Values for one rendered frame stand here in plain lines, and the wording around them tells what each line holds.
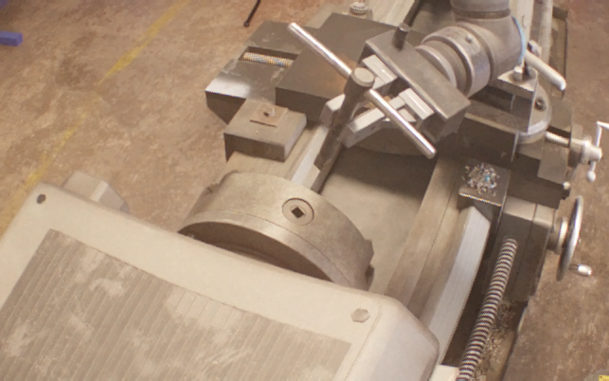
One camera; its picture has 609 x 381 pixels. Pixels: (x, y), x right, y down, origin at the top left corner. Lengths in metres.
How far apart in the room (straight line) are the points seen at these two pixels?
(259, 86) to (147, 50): 1.84
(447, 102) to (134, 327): 0.43
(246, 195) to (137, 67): 2.43
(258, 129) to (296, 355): 0.95
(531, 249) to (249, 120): 0.64
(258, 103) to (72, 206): 0.87
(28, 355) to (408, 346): 0.37
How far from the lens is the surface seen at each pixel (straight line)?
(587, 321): 2.41
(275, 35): 1.81
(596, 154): 1.61
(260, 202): 0.93
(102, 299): 0.70
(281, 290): 0.69
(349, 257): 0.95
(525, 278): 1.66
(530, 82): 1.30
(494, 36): 0.97
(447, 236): 1.42
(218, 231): 0.93
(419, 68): 0.88
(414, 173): 1.68
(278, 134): 1.53
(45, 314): 0.71
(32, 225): 0.80
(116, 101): 3.17
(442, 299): 1.30
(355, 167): 1.68
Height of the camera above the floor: 1.88
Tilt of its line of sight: 44 degrees down
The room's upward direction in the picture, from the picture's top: 2 degrees counter-clockwise
